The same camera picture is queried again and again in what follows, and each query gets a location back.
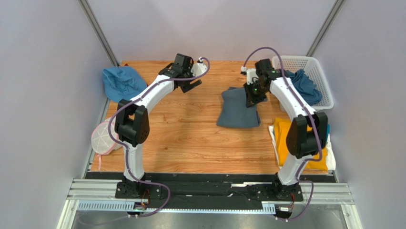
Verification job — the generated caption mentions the grey-blue t shirt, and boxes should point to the grey-blue t shirt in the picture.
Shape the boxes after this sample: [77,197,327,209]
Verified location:
[286,69,323,106]
[217,87,261,128]

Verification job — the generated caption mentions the white plastic basket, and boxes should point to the white plastic basket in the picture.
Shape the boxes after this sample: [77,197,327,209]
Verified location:
[272,55,334,111]

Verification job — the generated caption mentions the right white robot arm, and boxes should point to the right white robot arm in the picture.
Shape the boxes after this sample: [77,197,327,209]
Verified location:
[241,59,328,200]

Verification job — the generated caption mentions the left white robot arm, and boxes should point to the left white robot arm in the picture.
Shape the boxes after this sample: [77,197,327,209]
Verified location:
[111,54,210,198]

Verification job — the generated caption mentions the folded yellow t shirt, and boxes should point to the folded yellow t shirt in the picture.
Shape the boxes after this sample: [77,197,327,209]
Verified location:
[269,118,330,171]

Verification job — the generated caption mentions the grey-blue t shirt in basket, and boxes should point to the grey-blue t shirt in basket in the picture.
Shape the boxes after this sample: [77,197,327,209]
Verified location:
[286,69,323,106]

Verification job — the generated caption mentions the blue bucket hat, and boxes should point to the blue bucket hat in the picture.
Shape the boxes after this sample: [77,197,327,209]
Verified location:
[102,66,147,103]

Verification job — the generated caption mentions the folded teal t shirt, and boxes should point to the folded teal t shirt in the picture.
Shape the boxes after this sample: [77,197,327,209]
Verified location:
[326,124,330,138]

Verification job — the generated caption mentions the white pink mesh laundry bag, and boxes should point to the white pink mesh laundry bag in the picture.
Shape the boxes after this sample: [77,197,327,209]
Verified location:
[91,118,122,171]

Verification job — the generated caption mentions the folded white t shirt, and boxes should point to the folded white t shirt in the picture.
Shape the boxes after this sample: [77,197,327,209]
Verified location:
[268,125,336,171]

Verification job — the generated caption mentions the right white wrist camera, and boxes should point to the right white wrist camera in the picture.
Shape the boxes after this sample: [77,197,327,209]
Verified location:
[241,66,258,85]

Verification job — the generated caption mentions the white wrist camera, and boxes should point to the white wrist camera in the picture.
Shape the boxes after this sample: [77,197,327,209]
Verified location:
[241,66,258,85]
[191,57,210,77]

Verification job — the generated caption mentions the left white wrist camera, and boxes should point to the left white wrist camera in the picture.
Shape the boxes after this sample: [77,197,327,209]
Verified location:
[191,57,210,77]

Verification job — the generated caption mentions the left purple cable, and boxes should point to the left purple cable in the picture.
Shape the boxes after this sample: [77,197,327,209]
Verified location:
[108,57,211,218]

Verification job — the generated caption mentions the purple cable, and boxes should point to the purple cable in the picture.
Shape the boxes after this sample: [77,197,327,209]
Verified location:
[108,57,211,218]
[241,46,324,222]

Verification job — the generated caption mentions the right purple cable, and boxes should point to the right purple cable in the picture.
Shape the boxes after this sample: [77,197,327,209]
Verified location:
[241,46,324,222]

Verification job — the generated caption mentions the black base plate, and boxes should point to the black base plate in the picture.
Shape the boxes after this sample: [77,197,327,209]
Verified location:
[85,172,335,211]

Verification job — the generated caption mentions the left aluminium corner post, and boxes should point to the left aluminium corner post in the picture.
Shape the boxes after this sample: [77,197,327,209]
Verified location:
[78,0,120,67]

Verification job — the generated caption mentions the aluminium corner post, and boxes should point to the aluminium corner post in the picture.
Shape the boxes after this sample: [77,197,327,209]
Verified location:
[306,0,346,57]
[78,0,120,67]

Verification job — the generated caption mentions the right aluminium corner post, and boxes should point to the right aluminium corner post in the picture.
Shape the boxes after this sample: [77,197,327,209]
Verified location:
[306,0,346,57]

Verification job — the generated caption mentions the aluminium frame rail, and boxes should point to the aluminium frame rail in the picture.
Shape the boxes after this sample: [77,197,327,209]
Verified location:
[57,172,362,229]

